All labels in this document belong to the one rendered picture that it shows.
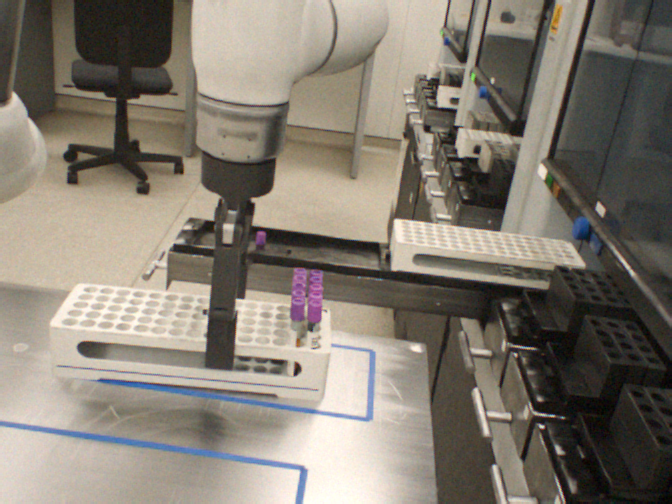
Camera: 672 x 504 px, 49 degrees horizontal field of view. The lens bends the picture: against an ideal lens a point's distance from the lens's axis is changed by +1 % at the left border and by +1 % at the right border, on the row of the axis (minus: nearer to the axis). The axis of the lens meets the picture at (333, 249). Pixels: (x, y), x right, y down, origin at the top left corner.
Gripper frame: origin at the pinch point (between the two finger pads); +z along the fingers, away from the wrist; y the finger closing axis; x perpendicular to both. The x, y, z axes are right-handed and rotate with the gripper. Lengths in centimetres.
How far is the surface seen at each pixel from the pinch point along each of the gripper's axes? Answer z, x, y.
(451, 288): 7.0, 32.1, -29.6
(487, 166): 3, 49, -86
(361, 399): 5.5, 15.9, 4.0
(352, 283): 8.2, 16.6, -30.2
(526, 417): 8.5, 36.5, 0.1
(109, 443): 5.6, -9.0, 14.8
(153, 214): 88, -56, -238
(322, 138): 84, 21, -387
